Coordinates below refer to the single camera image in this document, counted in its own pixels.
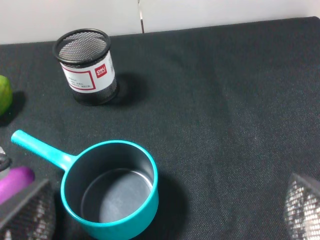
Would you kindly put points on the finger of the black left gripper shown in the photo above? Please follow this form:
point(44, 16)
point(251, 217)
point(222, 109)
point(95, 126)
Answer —
point(5, 161)

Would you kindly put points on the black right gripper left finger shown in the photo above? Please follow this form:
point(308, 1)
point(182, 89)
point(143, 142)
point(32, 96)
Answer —
point(30, 214)

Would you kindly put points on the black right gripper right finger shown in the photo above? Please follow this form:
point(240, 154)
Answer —
point(302, 208)

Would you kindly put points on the purple toy eggplant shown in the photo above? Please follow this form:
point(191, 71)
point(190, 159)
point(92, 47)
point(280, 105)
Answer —
point(13, 180)

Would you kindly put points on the green lime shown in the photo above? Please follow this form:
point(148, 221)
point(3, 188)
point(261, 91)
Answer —
point(6, 94)

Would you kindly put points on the teal saucepan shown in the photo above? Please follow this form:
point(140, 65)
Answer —
point(110, 188)

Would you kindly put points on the black tablecloth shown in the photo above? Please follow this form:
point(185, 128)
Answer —
point(228, 114)

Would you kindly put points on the black mesh pen holder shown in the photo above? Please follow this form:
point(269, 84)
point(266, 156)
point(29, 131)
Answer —
point(85, 58)

